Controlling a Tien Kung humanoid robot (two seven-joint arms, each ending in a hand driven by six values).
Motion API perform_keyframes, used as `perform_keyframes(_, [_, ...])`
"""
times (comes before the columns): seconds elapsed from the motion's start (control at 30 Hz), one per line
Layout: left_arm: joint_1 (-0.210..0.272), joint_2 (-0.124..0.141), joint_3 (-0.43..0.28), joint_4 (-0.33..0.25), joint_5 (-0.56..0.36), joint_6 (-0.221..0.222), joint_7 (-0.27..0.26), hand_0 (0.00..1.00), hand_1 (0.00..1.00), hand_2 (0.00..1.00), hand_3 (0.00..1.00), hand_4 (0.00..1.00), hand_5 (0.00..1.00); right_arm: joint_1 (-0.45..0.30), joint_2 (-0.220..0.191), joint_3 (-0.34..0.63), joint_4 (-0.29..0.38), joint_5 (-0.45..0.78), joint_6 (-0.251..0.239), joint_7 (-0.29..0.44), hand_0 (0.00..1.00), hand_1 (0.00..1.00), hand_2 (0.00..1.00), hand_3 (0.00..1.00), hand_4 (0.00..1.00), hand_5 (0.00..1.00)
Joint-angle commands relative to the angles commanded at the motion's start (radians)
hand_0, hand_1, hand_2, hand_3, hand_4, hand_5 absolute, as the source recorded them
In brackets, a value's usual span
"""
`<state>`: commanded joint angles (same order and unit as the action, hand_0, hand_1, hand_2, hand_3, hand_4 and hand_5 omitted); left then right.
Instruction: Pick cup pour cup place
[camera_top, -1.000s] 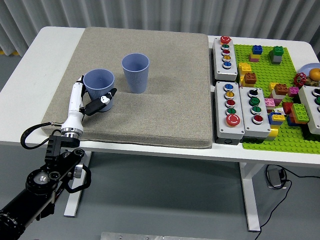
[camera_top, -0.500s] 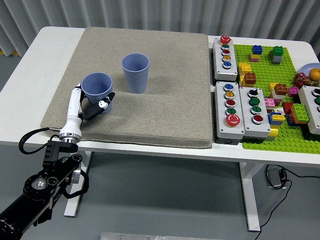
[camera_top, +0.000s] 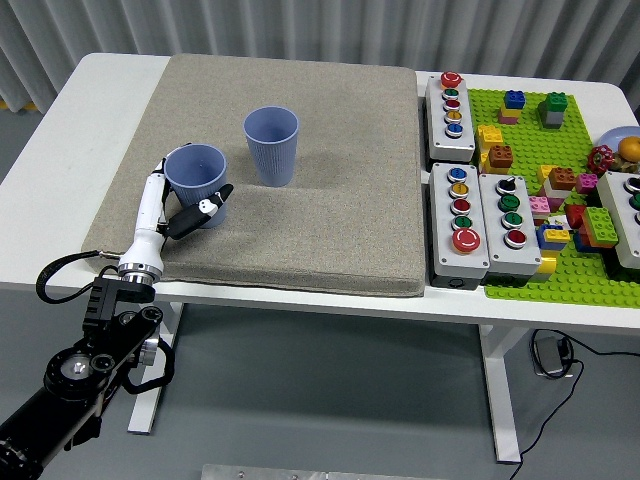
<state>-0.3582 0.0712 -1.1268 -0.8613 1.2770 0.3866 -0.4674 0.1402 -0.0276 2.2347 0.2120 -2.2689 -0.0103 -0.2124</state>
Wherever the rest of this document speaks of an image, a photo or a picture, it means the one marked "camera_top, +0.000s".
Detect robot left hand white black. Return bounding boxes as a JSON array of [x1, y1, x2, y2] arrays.
[[118, 157, 235, 275]]

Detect blue ribbed plastic cup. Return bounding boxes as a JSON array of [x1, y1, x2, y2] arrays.
[[242, 105, 300, 188], [163, 143, 229, 230]]

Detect grey-brown fabric mat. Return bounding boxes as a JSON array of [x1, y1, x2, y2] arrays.
[[80, 53, 427, 298]]

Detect white table leg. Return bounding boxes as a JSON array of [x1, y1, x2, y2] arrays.
[[127, 299, 184, 434], [477, 323, 522, 464]]

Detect grey pleated curtain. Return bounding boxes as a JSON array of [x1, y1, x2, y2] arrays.
[[0, 0, 640, 114]]

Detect grey five-button control box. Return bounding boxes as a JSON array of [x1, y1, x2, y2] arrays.
[[423, 71, 477, 164], [428, 162, 491, 290]]

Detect brown toy brick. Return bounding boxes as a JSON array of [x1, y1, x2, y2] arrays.
[[487, 144, 515, 170]]

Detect grey four-button control box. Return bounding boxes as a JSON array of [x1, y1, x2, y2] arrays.
[[478, 172, 543, 287]]

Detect green studded baseplate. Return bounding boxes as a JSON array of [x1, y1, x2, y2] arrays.
[[464, 87, 640, 307]]

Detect yellow cylinder toy piece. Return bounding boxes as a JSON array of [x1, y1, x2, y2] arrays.
[[534, 248, 559, 275]]

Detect white toy brick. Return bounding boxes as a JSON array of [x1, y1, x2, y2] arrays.
[[540, 180, 572, 202]]

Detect orange toy brick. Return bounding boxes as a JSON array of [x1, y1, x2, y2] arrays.
[[547, 166, 577, 192]]

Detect grey power adapter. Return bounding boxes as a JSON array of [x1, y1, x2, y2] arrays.
[[530, 335, 574, 379]]

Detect magenta toy brick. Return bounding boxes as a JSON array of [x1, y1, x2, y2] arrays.
[[574, 172, 600, 196]]

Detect large green toy brick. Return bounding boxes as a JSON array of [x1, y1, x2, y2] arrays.
[[582, 205, 620, 248]]

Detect red valve wheel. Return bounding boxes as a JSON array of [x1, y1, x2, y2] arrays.
[[587, 144, 614, 175]]

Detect grey control box black buttons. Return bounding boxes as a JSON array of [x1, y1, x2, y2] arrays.
[[595, 170, 640, 271]]

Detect light blue plate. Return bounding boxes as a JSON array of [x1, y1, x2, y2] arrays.
[[597, 126, 640, 161]]

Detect black power cable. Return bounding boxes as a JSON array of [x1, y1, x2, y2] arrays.
[[509, 329, 640, 480]]

